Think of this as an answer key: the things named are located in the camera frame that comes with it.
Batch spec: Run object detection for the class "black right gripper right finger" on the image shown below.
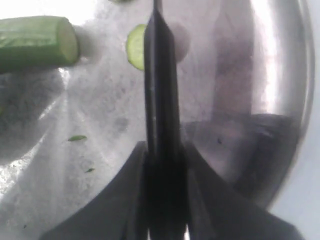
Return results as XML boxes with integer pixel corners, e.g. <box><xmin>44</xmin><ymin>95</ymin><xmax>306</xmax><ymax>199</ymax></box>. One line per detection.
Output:
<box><xmin>184</xmin><ymin>143</ymin><xmax>304</xmax><ymax>240</ymax></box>

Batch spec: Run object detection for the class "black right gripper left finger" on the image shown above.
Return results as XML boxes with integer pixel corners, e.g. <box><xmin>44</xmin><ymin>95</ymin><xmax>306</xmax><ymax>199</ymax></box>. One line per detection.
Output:
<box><xmin>40</xmin><ymin>141</ymin><xmax>148</xmax><ymax>240</ymax></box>

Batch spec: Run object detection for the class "black knife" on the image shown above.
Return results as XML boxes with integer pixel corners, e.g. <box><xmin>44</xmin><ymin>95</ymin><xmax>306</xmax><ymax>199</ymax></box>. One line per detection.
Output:
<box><xmin>144</xmin><ymin>0</ymin><xmax>186</xmax><ymax>240</ymax></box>

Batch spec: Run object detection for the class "green cucumber with stem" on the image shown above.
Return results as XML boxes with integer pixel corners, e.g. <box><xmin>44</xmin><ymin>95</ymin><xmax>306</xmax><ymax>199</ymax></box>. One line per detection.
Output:
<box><xmin>0</xmin><ymin>15</ymin><xmax>80</xmax><ymax>74</ymax></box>

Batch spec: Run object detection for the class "cucumber slice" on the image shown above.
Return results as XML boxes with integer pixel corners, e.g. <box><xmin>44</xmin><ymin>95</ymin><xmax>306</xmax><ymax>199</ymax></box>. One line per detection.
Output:
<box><xmin>125</xmin><ymin>24</ymin><xmax>146</xmax><ymax>71</ymax></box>

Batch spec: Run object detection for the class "tiny green peel scrap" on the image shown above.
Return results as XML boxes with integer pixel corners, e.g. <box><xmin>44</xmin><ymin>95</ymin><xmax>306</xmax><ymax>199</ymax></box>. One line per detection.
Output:
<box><xmin>68</xmin><ymin>135</ymin><xmax>87</xmax><ymax>142</ymax></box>

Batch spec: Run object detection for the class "round steel plate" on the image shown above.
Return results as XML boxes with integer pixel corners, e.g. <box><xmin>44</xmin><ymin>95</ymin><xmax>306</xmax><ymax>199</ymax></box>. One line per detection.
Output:
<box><xmin>0</xmin><ymin>0</ymin><xmax>315</xmax><ymax>240</ymax></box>

